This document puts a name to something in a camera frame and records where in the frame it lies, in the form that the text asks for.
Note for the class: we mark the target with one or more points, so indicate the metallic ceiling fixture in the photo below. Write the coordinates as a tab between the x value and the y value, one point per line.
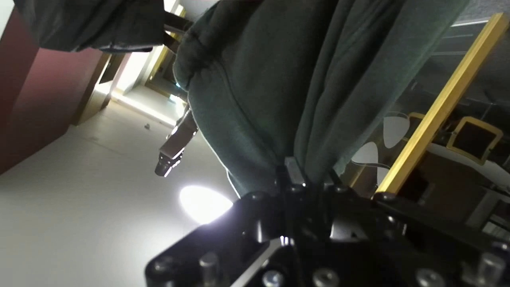
176	143

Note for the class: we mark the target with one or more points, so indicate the grey hoodie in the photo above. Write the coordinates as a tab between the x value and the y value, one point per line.
265	80

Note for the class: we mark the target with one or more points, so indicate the black coat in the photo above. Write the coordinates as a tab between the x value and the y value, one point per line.
80	24

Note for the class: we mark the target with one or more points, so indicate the round ceiling light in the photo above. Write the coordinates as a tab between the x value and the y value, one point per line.
204	204

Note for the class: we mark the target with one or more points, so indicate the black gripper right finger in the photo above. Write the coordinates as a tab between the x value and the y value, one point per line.
415	212

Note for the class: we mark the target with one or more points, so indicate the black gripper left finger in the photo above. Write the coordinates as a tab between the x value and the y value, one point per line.
212	233

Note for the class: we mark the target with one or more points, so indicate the yellow framed chair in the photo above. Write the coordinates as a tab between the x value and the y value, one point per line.
472	140

